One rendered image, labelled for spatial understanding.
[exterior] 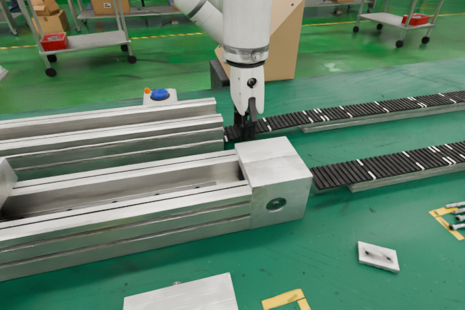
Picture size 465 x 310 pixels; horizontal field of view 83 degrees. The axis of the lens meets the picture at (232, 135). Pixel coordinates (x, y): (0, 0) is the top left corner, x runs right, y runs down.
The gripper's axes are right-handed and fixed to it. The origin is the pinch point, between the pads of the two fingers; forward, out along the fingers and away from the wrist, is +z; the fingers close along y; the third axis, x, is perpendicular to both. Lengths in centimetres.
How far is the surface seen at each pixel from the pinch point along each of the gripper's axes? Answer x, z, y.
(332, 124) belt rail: -21.8, 2.0, -1.3
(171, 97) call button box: 15.1, -3.0, 11.6
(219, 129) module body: 6.5, -3.2, -4.8
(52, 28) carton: 191, 74, 451
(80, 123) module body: 33.0, -4.3, 2.2
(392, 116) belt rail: -38.1, 1.9, -1.9
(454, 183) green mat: -34.2, 3.0, -23.2
